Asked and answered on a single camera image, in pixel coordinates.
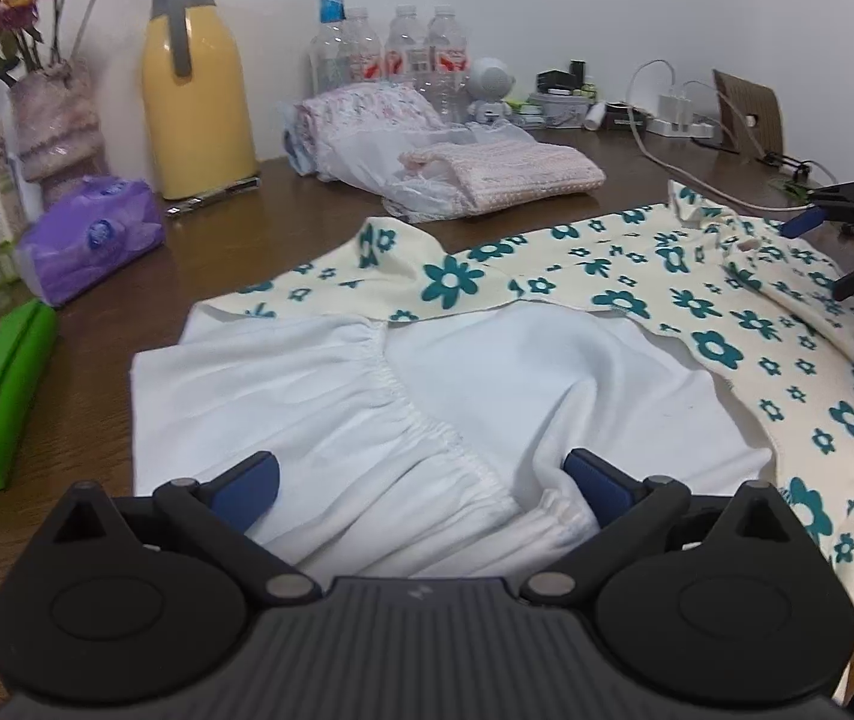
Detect cream teal flower dress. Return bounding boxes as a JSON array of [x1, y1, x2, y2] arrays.
[[132, 186, 854, 603]]

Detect brown cardboard stand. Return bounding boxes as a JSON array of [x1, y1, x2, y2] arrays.
[[713, 70, 783, 158]]

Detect white charger adapter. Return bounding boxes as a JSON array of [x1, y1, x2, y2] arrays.
[[656, 93, 692, 128]]

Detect white power strip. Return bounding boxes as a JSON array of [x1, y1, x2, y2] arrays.
[[645, 117, 715, 140]]

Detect dark green flat box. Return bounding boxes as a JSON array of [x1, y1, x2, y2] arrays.
[[603, 103, 648, 132]]

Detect white small tube bottle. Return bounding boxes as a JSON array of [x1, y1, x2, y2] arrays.
[[583, 101, 607, 132]]

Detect black small box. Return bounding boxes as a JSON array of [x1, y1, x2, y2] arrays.
[[536, 68, 583, 94]]

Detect purple tissue pack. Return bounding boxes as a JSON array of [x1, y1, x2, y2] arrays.
[[15, 176, 164, 307]]

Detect green white small boxes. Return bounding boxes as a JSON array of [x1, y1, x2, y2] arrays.
[[510, 101, 547, 130]]

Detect pink striped folded garment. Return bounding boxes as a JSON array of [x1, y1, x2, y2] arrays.
[[395, 140, 606, 220]]

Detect yellow thermos jug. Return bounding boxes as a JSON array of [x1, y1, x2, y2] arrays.
[[142, 0, 259, 218]]

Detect pink fuzzy vase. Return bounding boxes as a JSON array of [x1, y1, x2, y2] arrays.
[[8, 62, 107, 208]]

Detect right plastic water bottle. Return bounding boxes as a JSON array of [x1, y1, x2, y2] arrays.
[[427, 5, 469, 124]]

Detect plastic water bottle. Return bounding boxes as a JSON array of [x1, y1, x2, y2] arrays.
[[344, 7, 385, 83], [427, 5, 469, 124], [385, 5, 430, 93]]

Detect pink floral folded garment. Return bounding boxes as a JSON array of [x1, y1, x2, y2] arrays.
[[282, 82, 445, 176]]

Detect middle plastic water bottle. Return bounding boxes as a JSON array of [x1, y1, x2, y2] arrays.
[[385, 5, 430, 93]]

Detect blue label glass bottle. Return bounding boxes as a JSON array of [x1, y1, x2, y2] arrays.
[[310, 0, 350, 94]]

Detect left plastic water bottle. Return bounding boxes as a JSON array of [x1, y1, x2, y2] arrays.
[[344, 7, 385, 83]]

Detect white charging cable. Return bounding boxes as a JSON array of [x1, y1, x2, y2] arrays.
[[624, 57, 811, 213]]

